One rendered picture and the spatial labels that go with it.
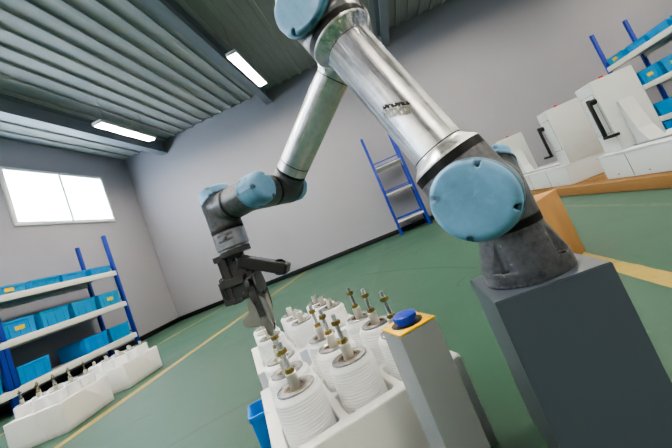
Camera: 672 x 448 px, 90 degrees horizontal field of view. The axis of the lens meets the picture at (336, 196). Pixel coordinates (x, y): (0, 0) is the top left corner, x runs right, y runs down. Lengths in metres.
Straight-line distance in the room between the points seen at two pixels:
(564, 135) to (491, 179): 3.34
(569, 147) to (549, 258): 3.19
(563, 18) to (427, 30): 2.54
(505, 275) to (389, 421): 0.33
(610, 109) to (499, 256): 2.60
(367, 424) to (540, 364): 0.31
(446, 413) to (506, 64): 7.50
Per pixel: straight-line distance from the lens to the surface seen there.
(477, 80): 7.64
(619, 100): 3.22
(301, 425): 0.72
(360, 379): 0.73
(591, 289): 0.65
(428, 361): 0.59
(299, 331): 1.25
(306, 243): 7.28
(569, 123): 3.85
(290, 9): 0.64
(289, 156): 0.80
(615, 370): 0.69
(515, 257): 0.63
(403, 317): 0.59
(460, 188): 0.48
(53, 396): 3.00
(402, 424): 0.75
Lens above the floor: 0.49
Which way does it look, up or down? 6 degrees up
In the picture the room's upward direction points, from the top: 22 degrees counter-clockwise
